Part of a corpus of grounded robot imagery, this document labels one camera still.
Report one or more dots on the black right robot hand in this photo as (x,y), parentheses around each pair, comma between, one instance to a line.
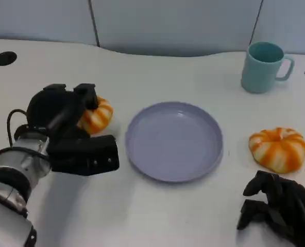
(294,205)

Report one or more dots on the pale green mug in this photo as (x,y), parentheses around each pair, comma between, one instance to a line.
(260,73)

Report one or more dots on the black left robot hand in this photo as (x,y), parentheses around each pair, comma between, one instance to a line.
(50,106)

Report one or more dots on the orange white toy bread roll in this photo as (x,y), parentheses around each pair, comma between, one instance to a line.
(99,118)
(278,150)

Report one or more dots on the grey partition panel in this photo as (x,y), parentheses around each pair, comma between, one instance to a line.
(289,20)
(39,18)
(173,25)

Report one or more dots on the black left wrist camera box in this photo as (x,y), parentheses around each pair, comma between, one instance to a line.
(90,157)

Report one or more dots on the lilac plate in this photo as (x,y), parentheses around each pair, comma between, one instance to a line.
(174,144)

